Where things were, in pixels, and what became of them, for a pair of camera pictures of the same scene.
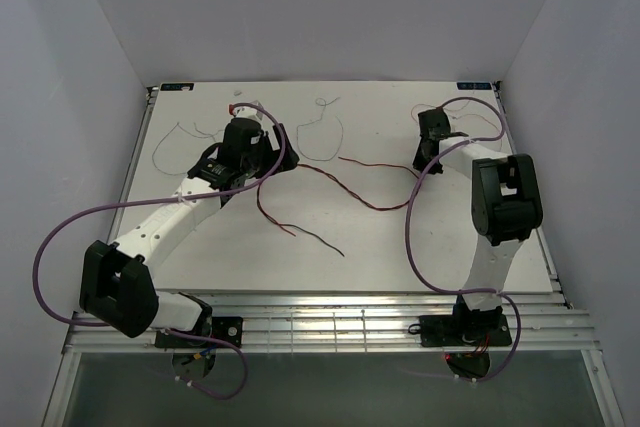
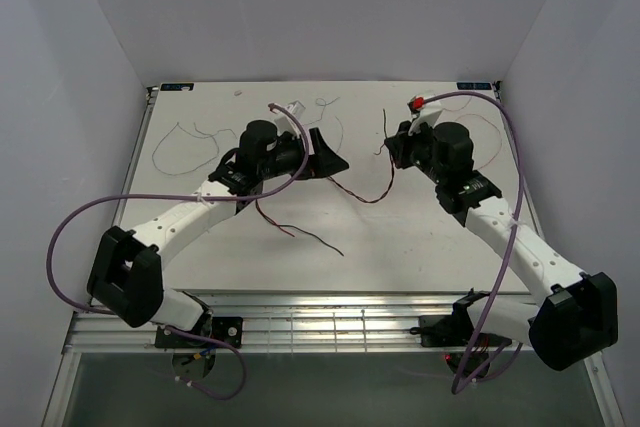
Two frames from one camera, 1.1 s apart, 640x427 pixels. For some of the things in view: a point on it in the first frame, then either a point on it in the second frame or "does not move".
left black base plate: x=228 y=328 does not move
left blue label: x=177 y=87 does not move
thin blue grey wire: x=321 y=102 does not move
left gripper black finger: x=289 y=157 -> x=325 y=160
